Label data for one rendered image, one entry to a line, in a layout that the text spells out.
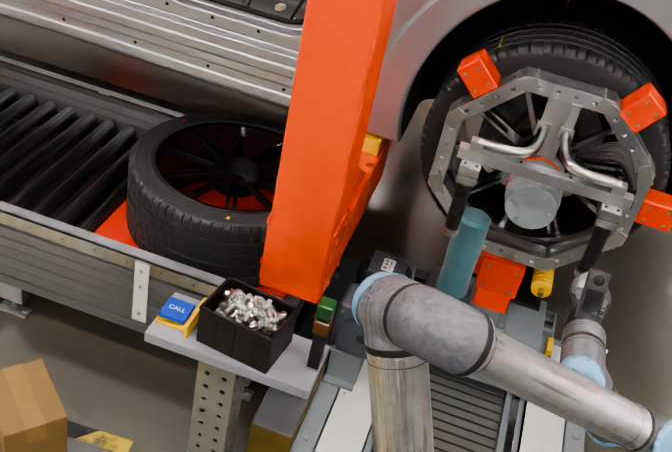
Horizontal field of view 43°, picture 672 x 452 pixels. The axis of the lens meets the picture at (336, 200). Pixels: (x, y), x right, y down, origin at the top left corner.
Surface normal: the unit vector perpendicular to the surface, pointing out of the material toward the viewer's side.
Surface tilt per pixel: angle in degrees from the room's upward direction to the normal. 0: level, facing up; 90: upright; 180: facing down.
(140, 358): 0
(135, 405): 0
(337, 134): 90
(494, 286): 90
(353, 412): 0
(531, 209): 90
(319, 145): 90
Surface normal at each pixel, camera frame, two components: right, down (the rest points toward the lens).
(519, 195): -0.29, 0.51
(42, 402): 0.18, -0.81
